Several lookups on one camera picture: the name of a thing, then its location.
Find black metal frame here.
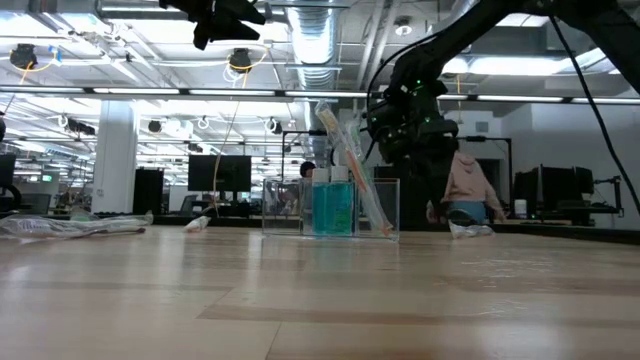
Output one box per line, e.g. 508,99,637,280
281,130,357,176
457,135,513,221

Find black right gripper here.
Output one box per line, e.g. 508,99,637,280
368,97,460,167

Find black ceiling device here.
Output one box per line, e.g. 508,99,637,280
228,47,253,74
9,43,39,71

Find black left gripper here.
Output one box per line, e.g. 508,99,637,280
158,0,267,51

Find black aluminium rig frame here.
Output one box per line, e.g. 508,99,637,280
149,214,640,247

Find white pillar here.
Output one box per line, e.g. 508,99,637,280
91,99,140,215

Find black monitor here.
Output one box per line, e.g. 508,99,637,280
0,153,18,189
187,154,253,204

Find bright ceiling light panel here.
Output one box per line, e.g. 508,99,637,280
442,53,617,77

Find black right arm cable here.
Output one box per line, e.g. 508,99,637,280
548,14,640,215

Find linear ceiling light strip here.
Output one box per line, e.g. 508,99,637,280
0,85,640,106

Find orange toothbrush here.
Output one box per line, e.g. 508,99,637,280
313,98,395,238

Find black cabinet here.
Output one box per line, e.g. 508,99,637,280
132,167,165,216

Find yellow-headed toothbrush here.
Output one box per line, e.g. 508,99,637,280
0,212,155,242

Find black workstation monitors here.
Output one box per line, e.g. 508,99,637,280
513,166,596,226

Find clear acrylic organizer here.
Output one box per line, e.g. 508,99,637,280
261,177,401,243

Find silver spiral ceiling duct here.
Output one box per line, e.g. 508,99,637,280
285,0,342,91

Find round ceiling sensor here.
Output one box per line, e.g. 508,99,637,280
393,16,414,38

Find thin hanging cable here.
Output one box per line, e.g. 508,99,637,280
212,99,242,217

